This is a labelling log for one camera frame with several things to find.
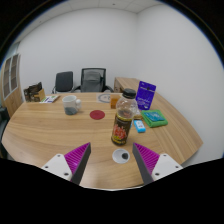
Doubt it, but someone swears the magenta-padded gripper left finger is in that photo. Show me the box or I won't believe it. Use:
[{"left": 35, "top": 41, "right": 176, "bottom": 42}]
[{"left": 41, "top": 142, "right": 92, "bottom": 186}]

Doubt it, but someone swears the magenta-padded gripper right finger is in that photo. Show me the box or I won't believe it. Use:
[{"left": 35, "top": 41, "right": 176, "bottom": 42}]
[{"left": 132, "top": 142, "right": 184, "bottom": 186}]

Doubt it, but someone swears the clear bottle with black cap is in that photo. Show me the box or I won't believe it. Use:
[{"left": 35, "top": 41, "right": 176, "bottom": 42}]
[{"left": 110, "top": 88, "right": 139, "bottom": 147}]

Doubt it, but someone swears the small light blue box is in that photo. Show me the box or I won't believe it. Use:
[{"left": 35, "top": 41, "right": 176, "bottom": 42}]
[{"left": 133, "top": 119, "right": 147, "bottom": 134}]

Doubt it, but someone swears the green cloth pack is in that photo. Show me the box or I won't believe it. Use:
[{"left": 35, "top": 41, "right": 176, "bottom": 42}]
[{"left": 140, "top": 109, "right": 169, "bottom": 129}]

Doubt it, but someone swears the white disc with dark spot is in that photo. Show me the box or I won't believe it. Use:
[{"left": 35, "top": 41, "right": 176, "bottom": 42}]
[{"left": 111, "top": 148, "right": 131, "bottom": 164}]

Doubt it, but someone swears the white and grey mug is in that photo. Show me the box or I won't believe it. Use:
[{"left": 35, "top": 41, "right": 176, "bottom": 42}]
[{"left": 61, "top": 94, "right": 82, "bottom": 116}]

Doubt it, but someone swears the flat round red coaster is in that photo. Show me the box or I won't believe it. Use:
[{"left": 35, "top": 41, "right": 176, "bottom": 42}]
[{"left": 89, "top": 109, "right": 106, "bottom": 121}]

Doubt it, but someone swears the white and green leaflet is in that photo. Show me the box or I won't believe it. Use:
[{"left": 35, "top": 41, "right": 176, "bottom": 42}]
[{"left": 39, "top": 94, "right": 61, "bottom": 104}]

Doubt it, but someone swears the dark grey sofa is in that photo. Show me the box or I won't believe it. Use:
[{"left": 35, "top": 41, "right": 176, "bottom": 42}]
[{"left": 0, "top": 106, "right": 11, "bottom": 158}]

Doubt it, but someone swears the purple hanging package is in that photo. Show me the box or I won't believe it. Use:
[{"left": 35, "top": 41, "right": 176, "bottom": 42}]
[{"left": 135, "top": 80, "right": 157, "bottom": 111}]

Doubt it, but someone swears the white sheet with circle print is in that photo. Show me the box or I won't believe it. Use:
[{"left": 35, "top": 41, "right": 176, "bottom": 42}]
[{"left": 96, "top": 92, "right": 114, "bottom": 104}]

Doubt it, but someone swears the black office chair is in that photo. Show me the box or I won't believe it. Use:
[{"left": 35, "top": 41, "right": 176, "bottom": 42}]
[{"left": 51, "top": 70, "right": 75, "bottom": 94}]

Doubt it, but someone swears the grey mesh office chair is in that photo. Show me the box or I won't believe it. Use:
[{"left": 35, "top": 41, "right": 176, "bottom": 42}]
[{"left": 71, "top": 67, "right": 114, "bottom": 93}]

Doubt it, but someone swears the wooden cabinet with glass doors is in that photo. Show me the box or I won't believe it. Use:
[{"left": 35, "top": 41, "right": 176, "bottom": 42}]
[{"left": 0, "top": 53, "right": 24, "bottom": 118}]

